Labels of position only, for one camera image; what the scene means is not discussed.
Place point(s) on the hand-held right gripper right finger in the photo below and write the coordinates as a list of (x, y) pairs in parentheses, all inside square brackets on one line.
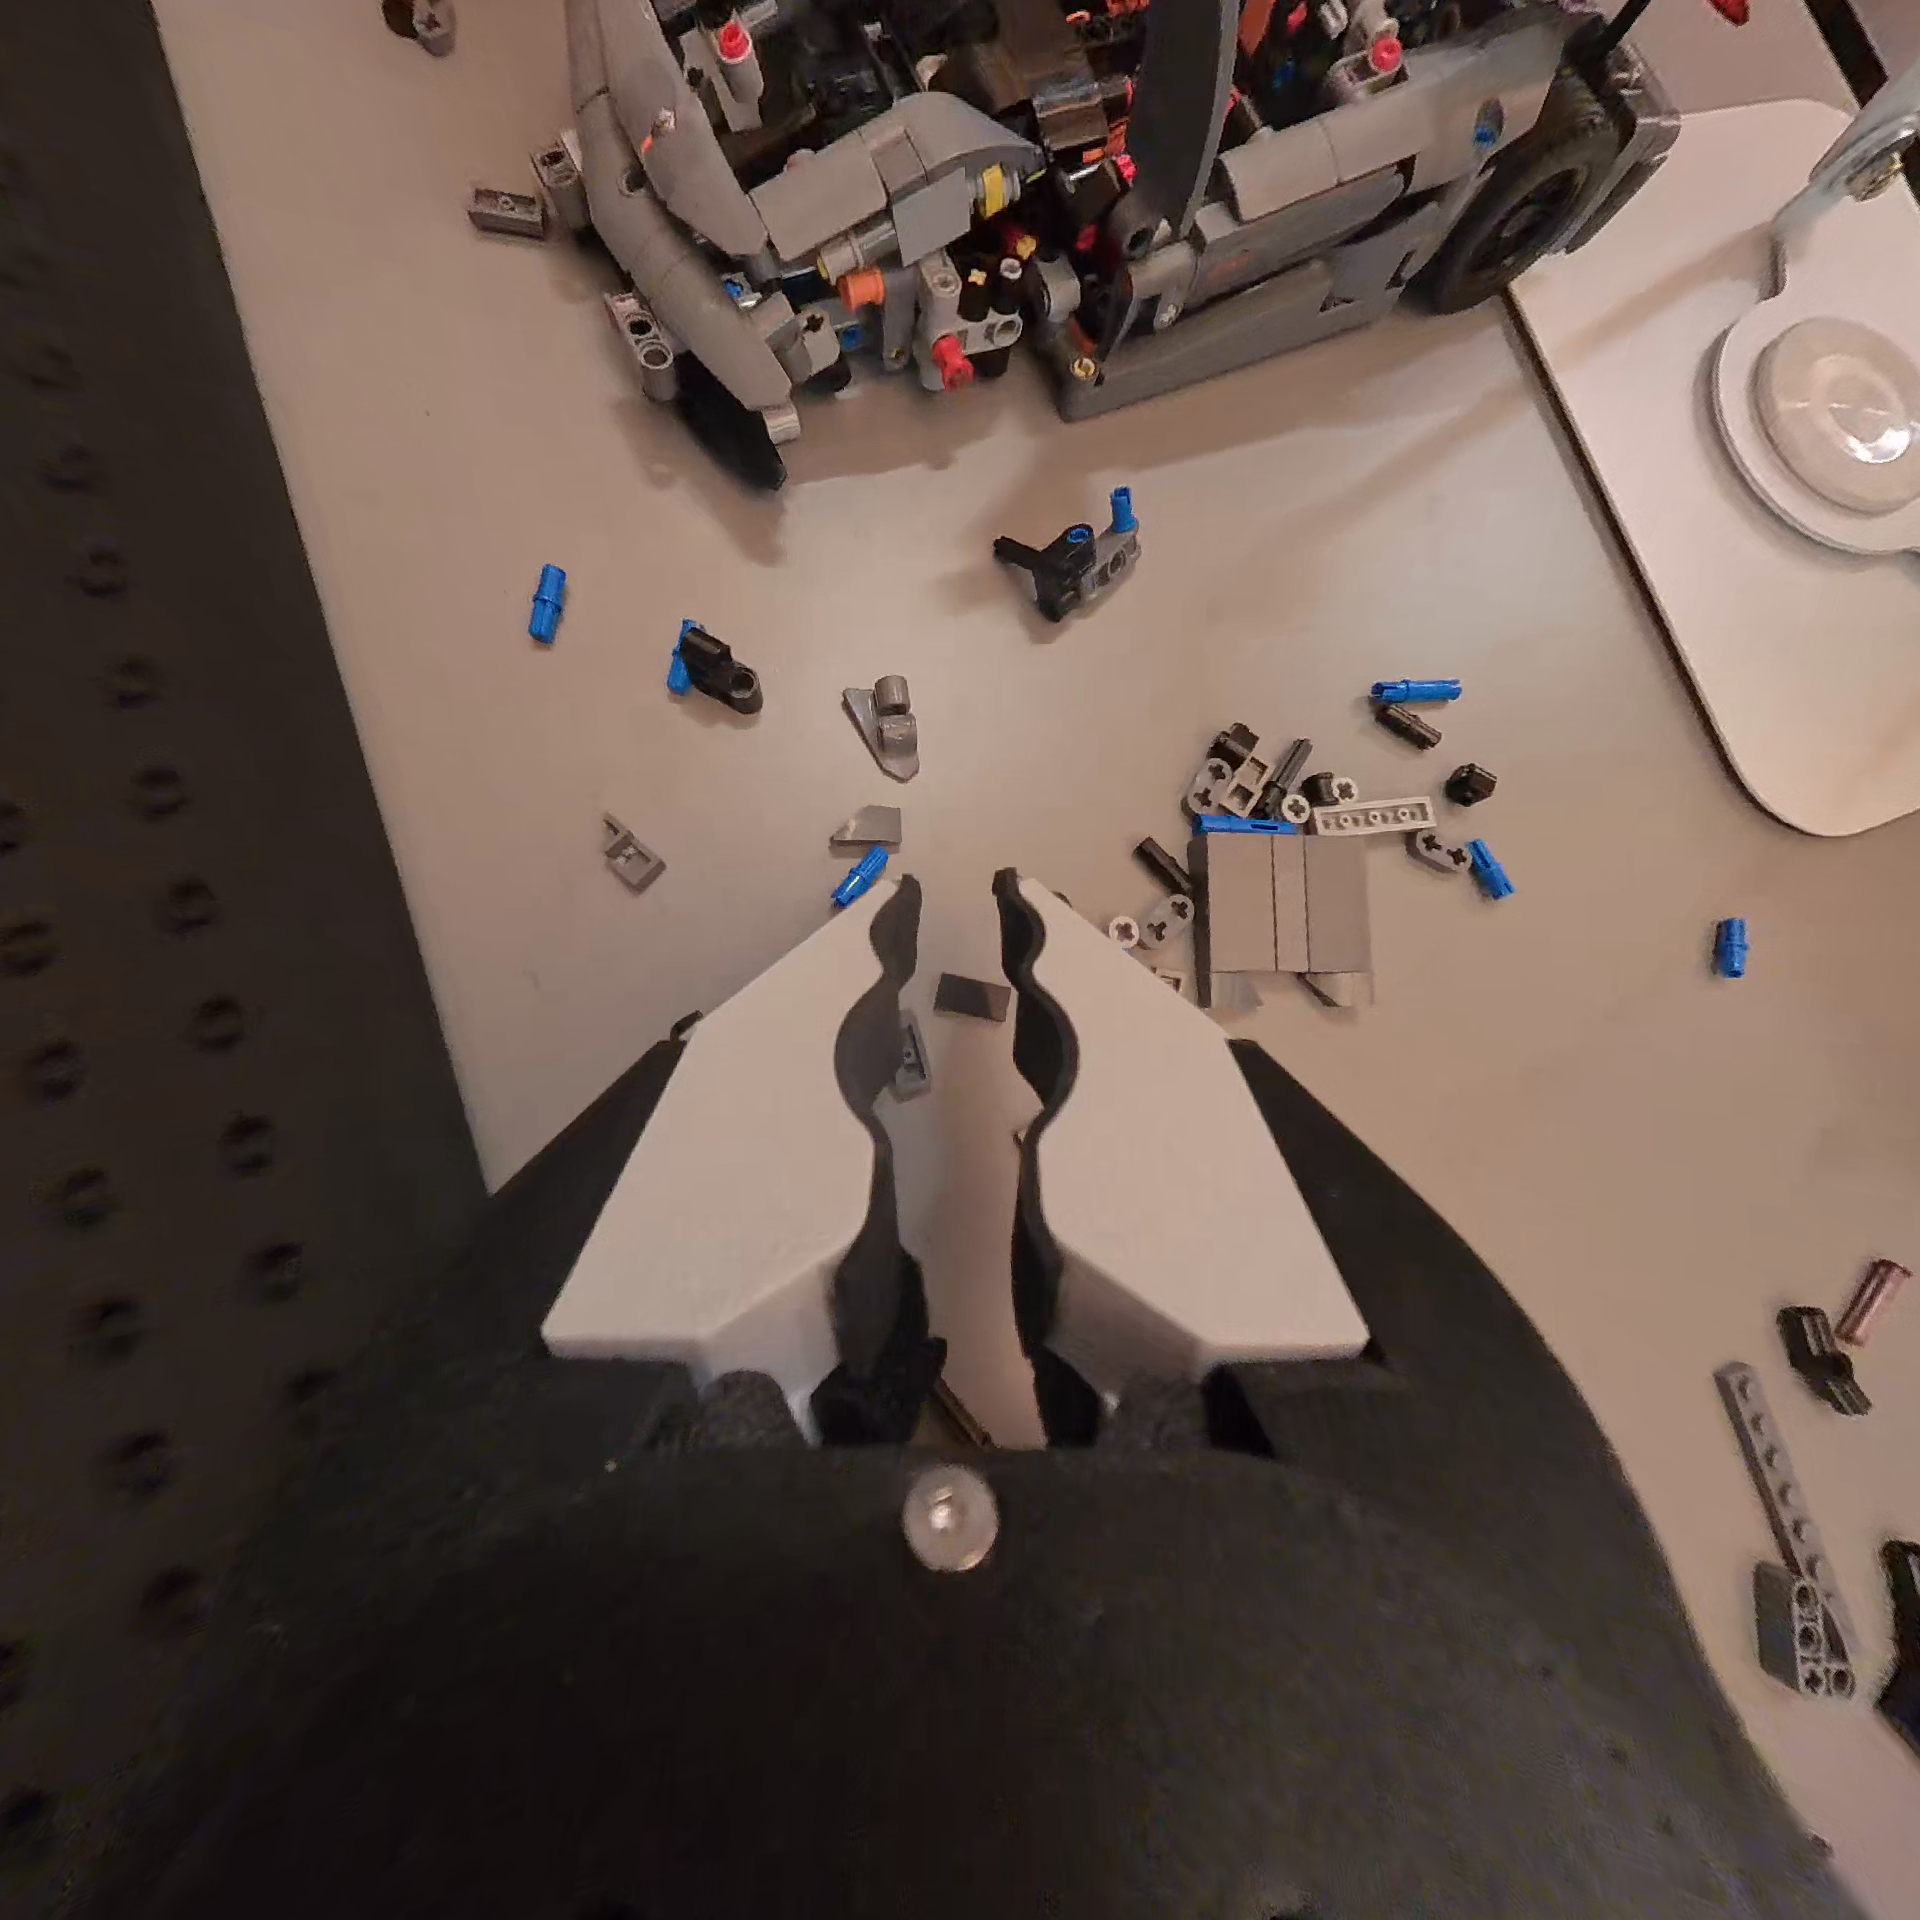
[(1171, 1185)]

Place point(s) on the long grey holed beam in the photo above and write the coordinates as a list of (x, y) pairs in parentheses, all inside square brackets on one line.
[(1770, 1471)]

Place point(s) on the light grey holed plate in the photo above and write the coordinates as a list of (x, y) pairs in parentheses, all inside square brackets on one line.
[(1373, 819)]

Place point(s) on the black lego pin connector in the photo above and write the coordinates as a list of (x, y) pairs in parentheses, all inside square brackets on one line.
[(1411, 726)]

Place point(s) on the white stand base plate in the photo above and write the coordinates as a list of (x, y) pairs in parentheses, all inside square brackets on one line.
[(1651, 451)]

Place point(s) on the black connector with blue pin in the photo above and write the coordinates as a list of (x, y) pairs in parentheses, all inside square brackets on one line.
[(729, 675)]

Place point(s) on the white disc with clear dome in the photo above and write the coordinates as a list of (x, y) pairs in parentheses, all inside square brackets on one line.
[(1838, 405)]

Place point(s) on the black lego tile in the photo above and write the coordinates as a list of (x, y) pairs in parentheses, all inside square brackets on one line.
[(973, 998)]

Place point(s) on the grey wedge lego piece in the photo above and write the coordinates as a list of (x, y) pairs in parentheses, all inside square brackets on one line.
[(888, 730)]

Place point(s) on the dark grey holed block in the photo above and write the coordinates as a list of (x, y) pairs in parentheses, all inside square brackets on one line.
[(1808, 1643)]

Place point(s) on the silver metal bracket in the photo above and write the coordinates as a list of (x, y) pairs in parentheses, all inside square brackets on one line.
[(1838, 181)]

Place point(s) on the pinkish lego axle connector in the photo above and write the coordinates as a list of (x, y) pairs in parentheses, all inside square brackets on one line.
[(1874, 1298)]

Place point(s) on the dark grey lego slope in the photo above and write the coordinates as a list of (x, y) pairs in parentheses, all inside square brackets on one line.
[(871, 828)]

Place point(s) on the black perforated board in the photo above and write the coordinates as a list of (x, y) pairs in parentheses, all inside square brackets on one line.
[(150, 751)]

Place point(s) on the dark lego piece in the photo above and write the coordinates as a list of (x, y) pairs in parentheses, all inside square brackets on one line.
[(422, 19)]

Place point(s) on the black and grey connector assembly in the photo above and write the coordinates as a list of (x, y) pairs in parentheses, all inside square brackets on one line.
[(1069, 567)]

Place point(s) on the heap of small lego pieces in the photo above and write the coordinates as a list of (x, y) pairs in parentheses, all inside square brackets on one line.
[(1244, 780)]

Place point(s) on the black lego pin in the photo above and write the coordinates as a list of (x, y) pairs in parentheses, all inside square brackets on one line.
[(1163, 864)]

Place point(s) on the small grey lego tile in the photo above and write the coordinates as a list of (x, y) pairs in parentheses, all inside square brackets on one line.
[(632, 855)]

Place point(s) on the grey lego connector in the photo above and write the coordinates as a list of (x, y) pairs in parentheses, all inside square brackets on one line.
[(559, 163)]

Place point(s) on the black lego part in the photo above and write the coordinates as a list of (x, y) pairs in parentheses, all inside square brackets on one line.
[(1904, 1634)]

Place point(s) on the dark grey lego plate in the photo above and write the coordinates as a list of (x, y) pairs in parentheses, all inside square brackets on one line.
[(507, 211)]

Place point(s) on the grey lego car model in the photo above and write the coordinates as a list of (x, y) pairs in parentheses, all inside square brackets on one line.
[(961, 150)]

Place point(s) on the small black lego piece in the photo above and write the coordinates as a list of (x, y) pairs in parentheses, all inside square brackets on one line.
[(1471, 782)]

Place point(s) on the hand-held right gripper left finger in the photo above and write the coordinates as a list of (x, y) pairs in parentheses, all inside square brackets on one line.
[(720, 1170)]

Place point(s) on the grey lego panel assembly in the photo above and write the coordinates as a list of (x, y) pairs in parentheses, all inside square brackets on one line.
[(1282, 909)]

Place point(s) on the grey cross-hole liftarm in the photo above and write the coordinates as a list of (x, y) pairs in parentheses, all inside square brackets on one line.
[(1171, 918), (1442, 851)]

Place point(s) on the long blue lego pin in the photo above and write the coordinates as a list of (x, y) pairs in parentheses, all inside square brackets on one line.
[(1244, 825), (1414, 692)]

